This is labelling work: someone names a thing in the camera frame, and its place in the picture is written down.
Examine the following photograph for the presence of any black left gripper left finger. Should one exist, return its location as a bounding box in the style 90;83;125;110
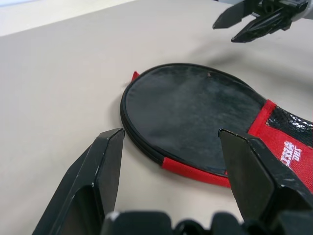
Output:
31;128;126;235

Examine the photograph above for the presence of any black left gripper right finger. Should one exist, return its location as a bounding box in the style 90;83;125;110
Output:
217;128;313;222

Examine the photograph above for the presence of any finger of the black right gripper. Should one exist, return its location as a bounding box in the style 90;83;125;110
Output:
230;10;292;44
212;0;258;30

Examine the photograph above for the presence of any black and red paddle case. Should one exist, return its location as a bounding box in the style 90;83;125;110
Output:
120;63;313;189

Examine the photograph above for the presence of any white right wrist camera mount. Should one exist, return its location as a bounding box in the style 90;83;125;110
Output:
292;0;313;23

